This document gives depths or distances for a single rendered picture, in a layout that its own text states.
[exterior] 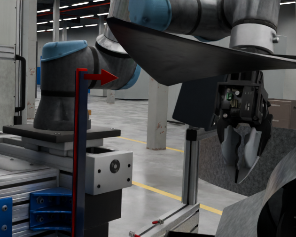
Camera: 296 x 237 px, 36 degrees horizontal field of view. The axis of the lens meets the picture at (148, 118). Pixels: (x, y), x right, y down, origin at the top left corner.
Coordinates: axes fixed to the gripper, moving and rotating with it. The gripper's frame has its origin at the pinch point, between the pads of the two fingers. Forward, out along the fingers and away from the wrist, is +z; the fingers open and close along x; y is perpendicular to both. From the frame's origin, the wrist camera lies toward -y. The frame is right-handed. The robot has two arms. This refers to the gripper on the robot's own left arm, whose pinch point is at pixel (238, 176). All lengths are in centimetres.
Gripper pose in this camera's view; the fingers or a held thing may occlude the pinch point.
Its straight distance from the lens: 77.6
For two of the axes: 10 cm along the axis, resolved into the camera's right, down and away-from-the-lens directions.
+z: -1.6, 9.7, -1.8
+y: -4.1, -2.3, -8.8
